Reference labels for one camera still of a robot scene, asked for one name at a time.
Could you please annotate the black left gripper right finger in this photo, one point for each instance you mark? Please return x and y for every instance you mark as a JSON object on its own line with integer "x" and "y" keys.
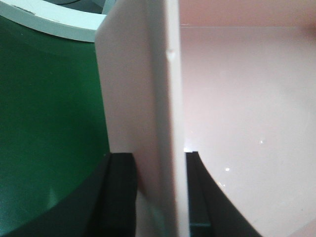
{"x": 211, "y": 213}

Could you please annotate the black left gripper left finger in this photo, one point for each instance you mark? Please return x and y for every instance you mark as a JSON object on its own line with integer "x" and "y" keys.
{"x": 103, "y": 205}

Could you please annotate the green conveyor belt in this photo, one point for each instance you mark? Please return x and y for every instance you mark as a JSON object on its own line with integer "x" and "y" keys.
{"x": 52, "y": 123}

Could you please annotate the pink plastic bin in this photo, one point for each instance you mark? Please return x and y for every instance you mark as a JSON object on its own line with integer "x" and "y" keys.
{"x": 235, "y": 81}

